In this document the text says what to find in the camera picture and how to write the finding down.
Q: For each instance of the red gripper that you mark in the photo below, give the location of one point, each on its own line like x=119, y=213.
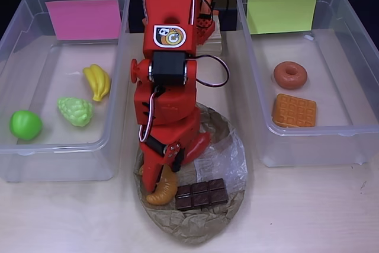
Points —
x=156, y=158

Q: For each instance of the orange toy croissant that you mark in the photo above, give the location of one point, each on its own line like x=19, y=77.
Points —
x=165, y=190

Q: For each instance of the light green toy grapes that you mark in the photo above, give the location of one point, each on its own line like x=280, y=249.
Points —
x=75, y=112

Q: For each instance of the yellow toy banana bunch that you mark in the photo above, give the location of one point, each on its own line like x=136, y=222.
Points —
x=97, y=82

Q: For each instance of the orange toy waffle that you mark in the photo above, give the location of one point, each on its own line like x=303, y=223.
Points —
x=296, y=110

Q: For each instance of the green toy apple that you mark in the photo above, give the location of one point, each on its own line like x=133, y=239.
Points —
x=25, y=124

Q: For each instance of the brown toy doughnut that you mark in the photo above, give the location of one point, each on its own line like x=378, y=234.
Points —
x=281, y=79

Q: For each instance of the red robot arm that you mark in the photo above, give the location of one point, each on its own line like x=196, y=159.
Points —
x=168, y=7

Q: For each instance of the clear plastic bin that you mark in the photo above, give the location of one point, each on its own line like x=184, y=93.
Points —
x=334, y=102
x=44, y=146

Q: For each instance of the pink paper label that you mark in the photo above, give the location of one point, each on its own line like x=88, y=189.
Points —
x=83, y=19

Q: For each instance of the yellow-green paper label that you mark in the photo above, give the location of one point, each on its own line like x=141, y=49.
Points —
x=281, y=13

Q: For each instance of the red toy chili pepper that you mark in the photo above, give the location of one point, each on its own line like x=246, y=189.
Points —
x=198, y=146

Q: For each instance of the dark toy chocolate bar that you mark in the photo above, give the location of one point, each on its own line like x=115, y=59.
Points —
x=201, y=195

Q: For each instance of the crumpled brown paper bag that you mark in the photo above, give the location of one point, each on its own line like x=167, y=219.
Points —
x=195, y=229

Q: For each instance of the plywood base block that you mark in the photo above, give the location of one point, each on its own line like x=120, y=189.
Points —
x=214, y=44

